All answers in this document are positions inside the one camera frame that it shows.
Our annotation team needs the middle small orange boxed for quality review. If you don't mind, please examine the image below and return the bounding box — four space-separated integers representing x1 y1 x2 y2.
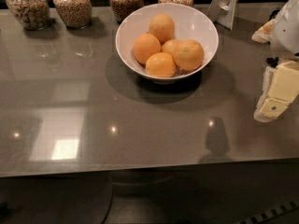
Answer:
162 39 179 56

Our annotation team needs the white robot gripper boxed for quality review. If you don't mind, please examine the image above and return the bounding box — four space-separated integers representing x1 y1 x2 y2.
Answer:
251 0 299 122

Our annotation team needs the black wire rack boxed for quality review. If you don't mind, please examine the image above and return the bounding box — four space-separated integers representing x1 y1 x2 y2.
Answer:
266 10 278 68

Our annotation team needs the white standing card holder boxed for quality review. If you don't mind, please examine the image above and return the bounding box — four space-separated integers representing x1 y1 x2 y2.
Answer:
206 0 238 30

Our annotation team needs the far left glass jar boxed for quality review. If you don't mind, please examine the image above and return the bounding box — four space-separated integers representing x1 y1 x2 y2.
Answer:
6 0 50 31

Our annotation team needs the white ceramic bowl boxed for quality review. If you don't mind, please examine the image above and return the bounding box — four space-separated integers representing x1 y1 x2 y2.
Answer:
115 4 219 84

